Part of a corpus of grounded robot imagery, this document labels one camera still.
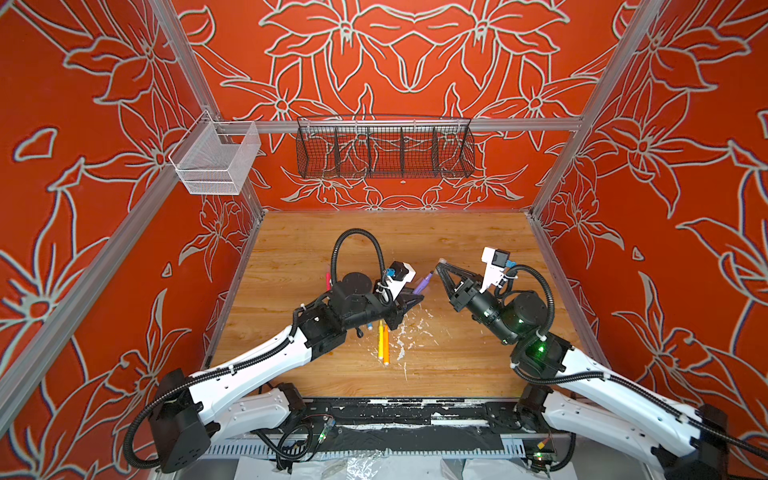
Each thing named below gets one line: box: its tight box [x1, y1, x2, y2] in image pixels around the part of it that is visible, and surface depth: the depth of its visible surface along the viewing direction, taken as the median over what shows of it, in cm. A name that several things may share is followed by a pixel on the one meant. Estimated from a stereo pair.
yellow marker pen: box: [378, 319, 384, 360], surface depth 86 cm
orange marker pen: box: [383, 323, 390, 366], surface depth 85 cm
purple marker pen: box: [413, 270, 434, 295], surface depth 65 cm
